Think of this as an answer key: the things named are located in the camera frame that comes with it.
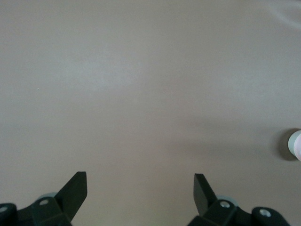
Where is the white bowl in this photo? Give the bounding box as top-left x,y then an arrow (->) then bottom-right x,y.
287,130 -> 301,158

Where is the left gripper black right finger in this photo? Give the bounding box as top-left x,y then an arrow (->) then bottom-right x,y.
188,173 -> 289,226

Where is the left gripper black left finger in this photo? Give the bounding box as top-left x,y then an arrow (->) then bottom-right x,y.
0,171 -> 88,226

